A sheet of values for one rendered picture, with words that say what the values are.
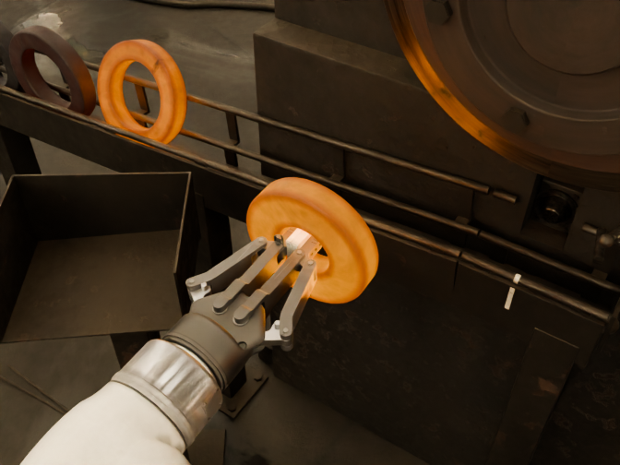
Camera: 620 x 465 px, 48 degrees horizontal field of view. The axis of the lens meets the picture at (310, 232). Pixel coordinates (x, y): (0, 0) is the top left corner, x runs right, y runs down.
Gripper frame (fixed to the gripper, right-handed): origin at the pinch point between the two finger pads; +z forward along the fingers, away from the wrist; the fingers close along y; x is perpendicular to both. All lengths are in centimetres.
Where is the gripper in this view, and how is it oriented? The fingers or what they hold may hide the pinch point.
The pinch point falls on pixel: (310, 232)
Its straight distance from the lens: 75.7
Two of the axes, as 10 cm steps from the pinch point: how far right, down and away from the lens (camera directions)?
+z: 5.5, -6.2, 5.7
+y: 8.4, 3.8, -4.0
